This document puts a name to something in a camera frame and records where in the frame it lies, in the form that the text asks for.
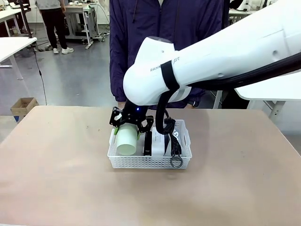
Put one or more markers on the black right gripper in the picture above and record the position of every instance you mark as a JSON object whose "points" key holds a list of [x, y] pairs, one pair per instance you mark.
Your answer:
{"points": [[132, 115]]}

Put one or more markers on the pale green cup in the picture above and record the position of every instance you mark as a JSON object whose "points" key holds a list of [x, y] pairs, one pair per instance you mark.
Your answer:
{"points": [[125, 141]]}

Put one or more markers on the black stapler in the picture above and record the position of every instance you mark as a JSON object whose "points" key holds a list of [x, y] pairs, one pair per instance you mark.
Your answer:
{"points": [[147, 143]]}

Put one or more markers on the white rectangular box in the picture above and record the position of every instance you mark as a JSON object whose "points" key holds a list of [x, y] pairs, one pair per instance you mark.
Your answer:
{"points": [[157, 143]]}

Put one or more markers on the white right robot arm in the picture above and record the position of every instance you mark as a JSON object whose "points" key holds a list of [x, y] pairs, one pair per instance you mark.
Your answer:
{"points": [[211, 58]]}

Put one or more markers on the white perforated plastic basket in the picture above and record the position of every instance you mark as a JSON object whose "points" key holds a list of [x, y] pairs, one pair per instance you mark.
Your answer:
{"points": [[131, 161]]}

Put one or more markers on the person's right hand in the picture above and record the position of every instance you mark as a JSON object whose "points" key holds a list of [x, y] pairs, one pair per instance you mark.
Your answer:
{"points": [[121, 105]]}

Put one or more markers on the person's left hand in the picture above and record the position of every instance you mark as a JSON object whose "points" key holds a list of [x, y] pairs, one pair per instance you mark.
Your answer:
{"points": [[192, 107]]}

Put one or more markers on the black wristwatch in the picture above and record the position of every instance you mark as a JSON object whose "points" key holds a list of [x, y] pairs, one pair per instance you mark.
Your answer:
{"points": [[194, 103]]}

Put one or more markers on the person in purple jacket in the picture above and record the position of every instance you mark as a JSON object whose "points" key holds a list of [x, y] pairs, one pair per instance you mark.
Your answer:
{"points": [[131, 42]]}

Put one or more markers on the brown cardboard box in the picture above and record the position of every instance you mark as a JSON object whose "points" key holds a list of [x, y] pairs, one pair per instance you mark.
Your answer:
{"points": [[23, 107]]}

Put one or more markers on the white workbench with metal legs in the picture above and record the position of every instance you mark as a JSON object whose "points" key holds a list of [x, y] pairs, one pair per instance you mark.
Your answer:
{"points": [[80, 14]]}

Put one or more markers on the bystander in black trousers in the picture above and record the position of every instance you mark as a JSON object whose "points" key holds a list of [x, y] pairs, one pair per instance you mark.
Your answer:
{"points": [[57, 26]]}

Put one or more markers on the white desk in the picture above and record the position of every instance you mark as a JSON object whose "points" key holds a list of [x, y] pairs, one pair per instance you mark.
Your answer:
{"points": [[14, 46]]}

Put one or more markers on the black stand pole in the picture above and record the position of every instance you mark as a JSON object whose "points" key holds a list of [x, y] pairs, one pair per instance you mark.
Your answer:
{"points": [[26, 18]]}

